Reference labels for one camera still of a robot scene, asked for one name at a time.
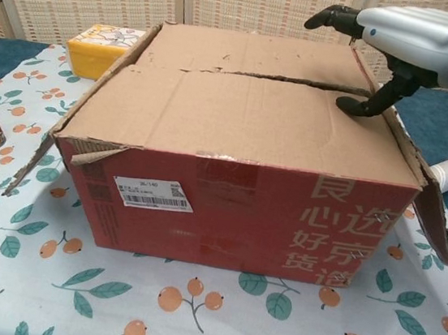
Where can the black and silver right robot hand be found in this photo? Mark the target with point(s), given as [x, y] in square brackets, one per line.
[419, 40]

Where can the red cardboard box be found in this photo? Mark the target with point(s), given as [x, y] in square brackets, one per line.
[233, 128]

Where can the orange cartoon tissue pack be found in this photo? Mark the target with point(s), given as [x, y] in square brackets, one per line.
[94, 57]

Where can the floral light blue tablecloth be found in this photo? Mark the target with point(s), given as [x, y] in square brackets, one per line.
[28, 294]

